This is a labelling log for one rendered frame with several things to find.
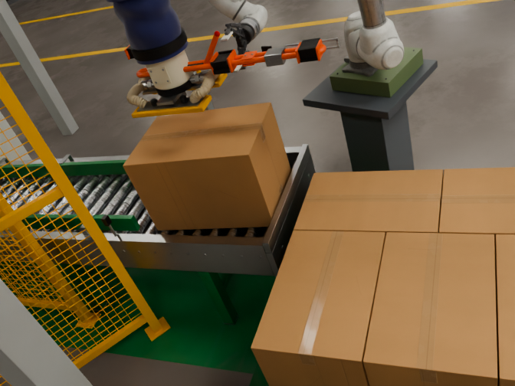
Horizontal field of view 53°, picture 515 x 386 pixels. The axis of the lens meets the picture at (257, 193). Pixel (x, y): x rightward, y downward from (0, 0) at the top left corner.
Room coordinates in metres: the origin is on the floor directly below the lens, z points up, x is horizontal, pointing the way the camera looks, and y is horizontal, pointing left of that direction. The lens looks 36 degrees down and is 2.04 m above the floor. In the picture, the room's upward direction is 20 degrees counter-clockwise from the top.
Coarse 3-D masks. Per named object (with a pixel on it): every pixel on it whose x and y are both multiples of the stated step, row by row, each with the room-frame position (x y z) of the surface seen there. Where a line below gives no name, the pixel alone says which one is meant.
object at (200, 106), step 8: (184, 96) 1.94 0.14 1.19; (208, 96) 1.93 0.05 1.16; (152, 104) 2.00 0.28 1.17; (176, 104) 1.95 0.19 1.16; (184, 104) 1.92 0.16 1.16; (192, 104) 1.90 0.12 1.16; (200, 104) 1.88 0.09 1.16; (136, 112) 2.02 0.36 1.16; (144, 112) 1.99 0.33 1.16; (152, 112) 1.97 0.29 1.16; (160, 112) 1.95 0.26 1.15; (168, 112) 1.93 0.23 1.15; (176, 112) 1.91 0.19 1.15; (184, 112) 1.89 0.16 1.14; (192, 112) 1.88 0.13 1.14
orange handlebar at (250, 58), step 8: (288, 48) 1.82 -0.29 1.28; (296, 48) 1.80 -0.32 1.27; (320, 48) 1.73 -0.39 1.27; (240, 56) 1.92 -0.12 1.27; (248, 56) 1.87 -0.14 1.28; (256, 56) 1.88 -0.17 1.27; (288, 56) 1.78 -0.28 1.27; (296, 56) 1.76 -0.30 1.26; (200, 64) 1.97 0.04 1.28; (208, 64) 1.94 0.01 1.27; (232, 64) 1.89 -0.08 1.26; (240, 64) 1.88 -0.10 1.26; (248, 64) 1.86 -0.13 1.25; (144, 72) 2.10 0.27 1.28
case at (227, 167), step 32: (160, 128) 2.23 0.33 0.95; (192, 128) 2.12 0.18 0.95; (224, 128) 2.02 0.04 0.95; (256, 128) 1.92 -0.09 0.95; (128, 160) 2.04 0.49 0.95; (160, 160) 1.94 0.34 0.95; (192, 160) 1.85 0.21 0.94; (224, 160) 1.79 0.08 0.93; (256, 160) 1.78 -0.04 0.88; (160, 192) 1.96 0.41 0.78; (192, 192) 1.88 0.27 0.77; (224, 192) 1.82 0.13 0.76; (256, 192) 1.75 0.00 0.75; (160, 224) 1.99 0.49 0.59; (192, 224) 1.92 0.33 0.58; (224, 224) 1.85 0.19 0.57; (256, 224) 1.78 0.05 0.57
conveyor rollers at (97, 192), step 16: (80, 176) 2.86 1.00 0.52; (96, 176) 2.73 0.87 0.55; (112, 176) 2.69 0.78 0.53; (16, 192) 2.89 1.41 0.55; (80, 192) 2.61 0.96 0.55; (96, 192) 2.56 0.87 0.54; (112, 192) 2.52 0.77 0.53; (16, 208) 2.72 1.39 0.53; (48, 208) 2.58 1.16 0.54; (64, 208) 2.55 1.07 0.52; (96, 208) 2.40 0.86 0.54; (112, 208) 2.36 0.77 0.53; (128, 208) 2.32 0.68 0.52; (144, 224) 2.12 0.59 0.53
